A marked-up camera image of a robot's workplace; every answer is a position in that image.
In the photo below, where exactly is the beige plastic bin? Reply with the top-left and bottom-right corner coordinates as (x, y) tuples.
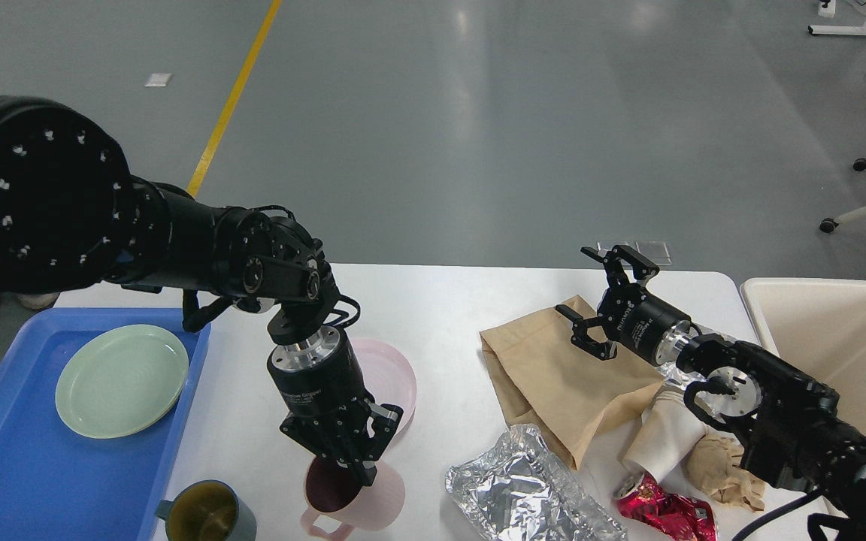
(741, 277), (866, 435)

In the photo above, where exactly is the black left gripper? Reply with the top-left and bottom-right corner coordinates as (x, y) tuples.
(267, 326), (404, 487)

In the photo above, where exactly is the pink plate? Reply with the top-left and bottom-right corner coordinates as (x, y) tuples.
(350, 338), (418, 441)

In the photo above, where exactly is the brown paper bag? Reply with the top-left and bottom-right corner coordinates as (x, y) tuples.
(479, 307), (662, 470)

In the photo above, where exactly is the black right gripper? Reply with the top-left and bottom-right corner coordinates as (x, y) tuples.
(556, 244), (693, 367)

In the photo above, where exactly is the grey-green mug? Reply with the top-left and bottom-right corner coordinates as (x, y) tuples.
(155, 479), (258, 540)

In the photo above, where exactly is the crumpled aluminium foil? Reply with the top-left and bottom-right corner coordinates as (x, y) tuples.
(444, 424), (628, 540)

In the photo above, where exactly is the blue plastic tray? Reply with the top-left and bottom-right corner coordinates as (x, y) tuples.
(0, 307), (212, 540)

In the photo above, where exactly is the crumpled brown paper ball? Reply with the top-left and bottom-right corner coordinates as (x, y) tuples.
(685, 434), (766, 512)

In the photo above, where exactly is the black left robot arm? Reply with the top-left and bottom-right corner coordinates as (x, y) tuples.
(0, 96), (404, 487)

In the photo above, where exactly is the crushed white paper cup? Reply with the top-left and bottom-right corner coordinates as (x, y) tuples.
(621, 384), (711, 482)

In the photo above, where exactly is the pink mug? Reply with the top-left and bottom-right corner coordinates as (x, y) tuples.
(299, 458), (406, 540)

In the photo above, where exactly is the light green plate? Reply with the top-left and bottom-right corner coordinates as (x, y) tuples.
(54, 323), (190, 440)

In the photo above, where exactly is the crushed red can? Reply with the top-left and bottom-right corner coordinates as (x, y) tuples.
(612, 470), (719, 540)

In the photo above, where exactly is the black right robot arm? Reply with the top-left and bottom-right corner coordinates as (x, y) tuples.
(556, 244), (866, 540)

